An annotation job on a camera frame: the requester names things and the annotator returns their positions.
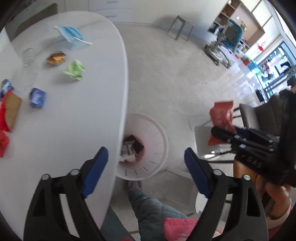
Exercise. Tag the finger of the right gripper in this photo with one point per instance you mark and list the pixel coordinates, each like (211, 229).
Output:
(220, 135)
(253, 135)

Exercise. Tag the teal rolling chair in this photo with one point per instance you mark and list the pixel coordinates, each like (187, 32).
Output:
(229, 37)

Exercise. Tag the blue surgical face mask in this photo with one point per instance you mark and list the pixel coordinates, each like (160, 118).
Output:
(73, 37)

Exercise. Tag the blue crumpled wrapper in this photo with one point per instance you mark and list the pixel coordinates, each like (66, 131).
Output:
(37, 98)

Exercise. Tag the crumpled green paper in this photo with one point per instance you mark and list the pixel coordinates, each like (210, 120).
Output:
(75, 70)

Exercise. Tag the grey stool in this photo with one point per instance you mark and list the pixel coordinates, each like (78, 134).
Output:
(181, 27)

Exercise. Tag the white drawer cabinet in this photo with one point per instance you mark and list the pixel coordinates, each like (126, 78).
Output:
(149, 12)

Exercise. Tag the orange chair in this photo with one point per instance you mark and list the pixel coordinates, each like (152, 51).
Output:
(239, 170)

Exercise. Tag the white slotted trash bin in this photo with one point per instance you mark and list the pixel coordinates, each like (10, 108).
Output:
(151, 159)

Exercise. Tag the brown snack wrapper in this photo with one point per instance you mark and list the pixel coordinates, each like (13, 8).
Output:
(56, 58)

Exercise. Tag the clear plastic bottle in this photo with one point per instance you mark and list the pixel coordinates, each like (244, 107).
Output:
(28, 72)

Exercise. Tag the red and brown package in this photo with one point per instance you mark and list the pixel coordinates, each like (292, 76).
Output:
(10, 105)

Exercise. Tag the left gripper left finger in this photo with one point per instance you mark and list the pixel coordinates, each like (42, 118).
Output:
(45, 218)

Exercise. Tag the grey dining chair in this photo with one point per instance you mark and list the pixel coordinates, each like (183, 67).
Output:
(27, 14)

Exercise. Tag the red snack packet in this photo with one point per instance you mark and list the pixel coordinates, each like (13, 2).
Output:
(221, 115)

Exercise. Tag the person right hand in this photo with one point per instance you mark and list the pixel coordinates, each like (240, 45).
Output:
(279, 194)

